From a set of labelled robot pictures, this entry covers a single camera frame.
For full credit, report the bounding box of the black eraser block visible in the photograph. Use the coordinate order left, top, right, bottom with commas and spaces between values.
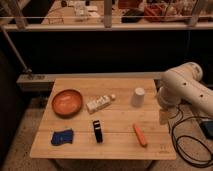
93, 120, 103, 143

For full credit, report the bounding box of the orange carrot toy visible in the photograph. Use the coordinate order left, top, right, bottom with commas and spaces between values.
133, 124, 147, 147

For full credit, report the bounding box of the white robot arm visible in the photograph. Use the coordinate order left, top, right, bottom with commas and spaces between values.
156, 62, 213, 125

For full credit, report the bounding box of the grey metal rail beam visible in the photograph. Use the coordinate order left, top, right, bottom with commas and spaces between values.
17, 73, 162, 92

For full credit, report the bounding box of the black power adapter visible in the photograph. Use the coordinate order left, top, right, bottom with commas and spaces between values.
200, 121, 213, 140

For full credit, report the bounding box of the orange wooden bowl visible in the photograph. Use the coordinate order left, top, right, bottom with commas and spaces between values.
51, 89, 83, 118

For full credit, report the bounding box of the white paper cup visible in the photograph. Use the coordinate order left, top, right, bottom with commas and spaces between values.
131, 87, 145, 107

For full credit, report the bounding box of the black cable on floor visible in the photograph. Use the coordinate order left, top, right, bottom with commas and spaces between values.
167, 104, 213, 169

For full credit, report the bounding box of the white tube bottle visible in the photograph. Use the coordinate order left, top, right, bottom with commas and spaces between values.
86, 94, 116, 114

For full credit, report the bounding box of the wooden table board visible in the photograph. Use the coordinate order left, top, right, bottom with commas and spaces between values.
30, 84, 176, 160

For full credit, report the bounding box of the blue cloth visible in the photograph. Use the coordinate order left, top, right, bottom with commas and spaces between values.
51, 129, 73, 146

